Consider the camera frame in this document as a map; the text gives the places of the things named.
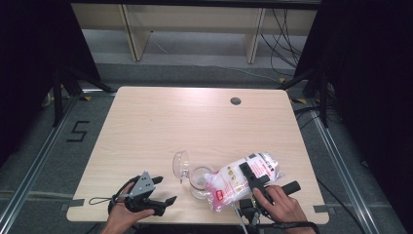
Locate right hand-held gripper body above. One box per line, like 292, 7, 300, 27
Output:
233, 175, 302, 234

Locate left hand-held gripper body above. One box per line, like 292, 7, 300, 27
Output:
124, 171, 168, 217

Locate white bag with red label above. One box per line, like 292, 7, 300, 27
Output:
203, 151, 282, 214

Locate clear jar lid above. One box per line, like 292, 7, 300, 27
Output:
171, 149, 191, 185

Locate clear glass jar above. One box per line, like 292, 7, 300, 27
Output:
189, 165, 215, 200

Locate person's left hand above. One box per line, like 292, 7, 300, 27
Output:
107, 180, 156, 229

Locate person's right hand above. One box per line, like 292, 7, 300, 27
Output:
252, 184, 310, 229

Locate grey tape strip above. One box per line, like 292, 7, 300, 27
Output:
59, 198, 86, 213
313, 204, 335, 215

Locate black metal stand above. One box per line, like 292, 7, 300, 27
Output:
278, 67, 329, 129
51, 65, 115, 129

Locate black curtain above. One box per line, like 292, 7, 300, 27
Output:
0, 0, 101, 167
293, 0, 413, 228

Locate beige wooden shelf unit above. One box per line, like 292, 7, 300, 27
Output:
70, 3, 319, 64

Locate black lanyard loop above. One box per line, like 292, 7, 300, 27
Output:
88, 196, 114, 207

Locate black wrist strap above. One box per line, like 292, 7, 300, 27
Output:
272, 220, 321, 234

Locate aluminium floor rail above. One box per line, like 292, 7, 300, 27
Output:
307, 106, 372, 234
0, 94, 81, 226

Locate black floor cable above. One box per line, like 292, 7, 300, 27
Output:
316, 177, 368, 234

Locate bundle of black cables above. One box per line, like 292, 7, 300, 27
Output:
260, 8, 314, 78

